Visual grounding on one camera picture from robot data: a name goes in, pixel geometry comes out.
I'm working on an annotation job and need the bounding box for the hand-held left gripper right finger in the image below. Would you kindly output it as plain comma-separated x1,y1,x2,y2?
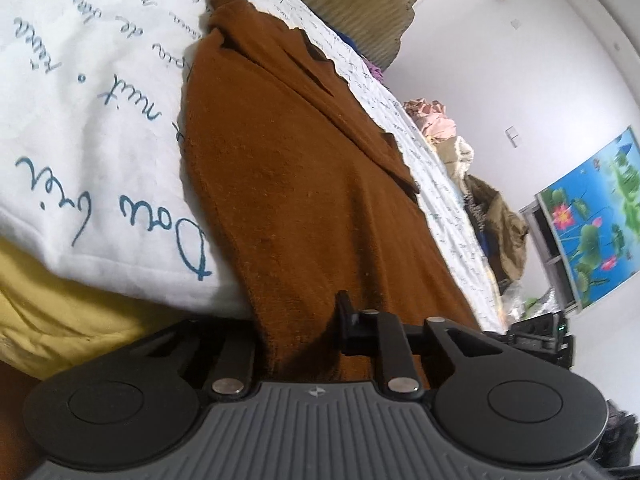
336,289,482,402

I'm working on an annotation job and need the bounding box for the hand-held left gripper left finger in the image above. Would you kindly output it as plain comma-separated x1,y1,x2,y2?
125,317,259,402

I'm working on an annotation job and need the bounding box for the brown knit sweater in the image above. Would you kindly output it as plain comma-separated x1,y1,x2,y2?
180,0,482,387

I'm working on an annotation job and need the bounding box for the pink clothes pile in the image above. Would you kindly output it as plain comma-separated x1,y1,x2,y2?
403,97,459,144

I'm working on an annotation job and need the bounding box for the clear plastic bag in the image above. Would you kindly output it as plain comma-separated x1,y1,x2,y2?
499,284,557,322

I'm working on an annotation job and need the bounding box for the grey shelf unit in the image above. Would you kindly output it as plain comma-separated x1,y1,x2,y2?
519,199,568,283

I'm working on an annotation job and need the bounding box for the olive brown jacket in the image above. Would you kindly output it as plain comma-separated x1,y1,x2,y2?
477,175,531,287

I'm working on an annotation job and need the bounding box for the dark cloth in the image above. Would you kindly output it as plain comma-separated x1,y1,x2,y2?
601,394,640,480

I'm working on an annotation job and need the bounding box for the lotus flower picture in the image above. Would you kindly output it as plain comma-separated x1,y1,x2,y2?
534,127,640,312

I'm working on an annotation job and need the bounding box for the black white patterned cloth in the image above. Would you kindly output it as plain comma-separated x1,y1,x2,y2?
462,176,493,242

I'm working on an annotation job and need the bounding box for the yellow bed sheet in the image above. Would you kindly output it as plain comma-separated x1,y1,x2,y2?
0,237,202,382

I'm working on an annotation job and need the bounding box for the purple cloth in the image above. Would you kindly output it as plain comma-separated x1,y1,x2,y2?
362,57,389,87

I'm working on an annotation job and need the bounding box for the white printed bedspread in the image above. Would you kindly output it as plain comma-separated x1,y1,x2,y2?
0,0,502,333

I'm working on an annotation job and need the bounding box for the olive padded headboard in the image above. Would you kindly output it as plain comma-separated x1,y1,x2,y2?
277,0,432,77

